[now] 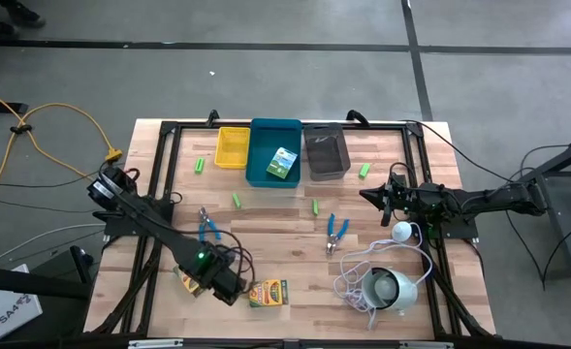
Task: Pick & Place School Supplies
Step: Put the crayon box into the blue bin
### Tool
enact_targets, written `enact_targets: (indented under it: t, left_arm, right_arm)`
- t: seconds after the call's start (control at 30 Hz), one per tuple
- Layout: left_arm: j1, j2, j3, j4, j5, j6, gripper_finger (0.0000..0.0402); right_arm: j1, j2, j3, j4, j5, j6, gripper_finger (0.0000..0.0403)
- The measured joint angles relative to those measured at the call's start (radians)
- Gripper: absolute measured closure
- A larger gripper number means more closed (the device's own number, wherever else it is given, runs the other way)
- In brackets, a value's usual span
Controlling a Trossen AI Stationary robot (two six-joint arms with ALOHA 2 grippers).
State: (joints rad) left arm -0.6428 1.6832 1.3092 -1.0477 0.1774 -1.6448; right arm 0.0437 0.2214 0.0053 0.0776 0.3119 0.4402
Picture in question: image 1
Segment blue plastic bin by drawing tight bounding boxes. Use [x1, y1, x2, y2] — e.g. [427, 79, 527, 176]
[244, 117, 303, 189]

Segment silver aluminium bracket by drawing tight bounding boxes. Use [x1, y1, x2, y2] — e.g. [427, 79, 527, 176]
[398, 340, 456, 349]
[127, 338, 184, 349]

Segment white cardboard box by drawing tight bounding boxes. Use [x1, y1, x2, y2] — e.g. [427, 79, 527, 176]
[0, 264, 44, 344]

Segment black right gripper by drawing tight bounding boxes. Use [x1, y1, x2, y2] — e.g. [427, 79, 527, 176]
[359, 173, 418, 228]

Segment blue-handled pliers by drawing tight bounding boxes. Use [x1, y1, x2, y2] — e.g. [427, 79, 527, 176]
[326, 212, 351, 257]
[197, 206, 222, 242]

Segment black aluminium table frame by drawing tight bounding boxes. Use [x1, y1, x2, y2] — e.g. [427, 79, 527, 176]
[83, 119, 497, 338]

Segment white floor cable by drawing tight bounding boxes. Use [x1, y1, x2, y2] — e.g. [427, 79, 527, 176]
[0, 222, 108, 268]

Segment white dome security camera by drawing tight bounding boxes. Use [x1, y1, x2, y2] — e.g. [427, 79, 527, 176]
[361, 267, 419, 311]

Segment yellow extension cord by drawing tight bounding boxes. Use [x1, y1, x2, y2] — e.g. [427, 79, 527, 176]
[0, 81, 124, 214]

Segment black stand beam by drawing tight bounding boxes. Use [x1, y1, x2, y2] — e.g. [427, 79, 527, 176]
[0, 244, 95, 301]

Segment white round puck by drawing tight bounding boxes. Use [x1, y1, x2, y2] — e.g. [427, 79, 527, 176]
[391, 221, 415, 244]

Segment yellow mesh basket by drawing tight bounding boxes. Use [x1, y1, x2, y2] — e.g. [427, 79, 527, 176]
[214, 126, 251, 170]

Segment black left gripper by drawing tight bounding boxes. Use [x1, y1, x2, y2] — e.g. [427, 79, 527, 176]
[206, 258, 247, 307]

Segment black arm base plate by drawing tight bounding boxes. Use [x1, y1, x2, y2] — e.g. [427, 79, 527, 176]
[408, 203, 480, 241]
[104, 201, 175, 238]

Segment black cable bundle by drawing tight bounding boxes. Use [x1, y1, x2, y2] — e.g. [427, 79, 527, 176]
[428, 239, 494, 338]
[93, 236, 163, 335]

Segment grey plastic bin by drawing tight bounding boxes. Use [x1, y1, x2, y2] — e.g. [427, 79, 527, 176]
[302, 122, 352, 182]

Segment black floor cable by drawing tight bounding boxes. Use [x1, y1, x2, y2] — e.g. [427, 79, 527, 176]
[502, 144, 571, 292]
[403, 119, 524, 184]
[0, 181, 110, 214]

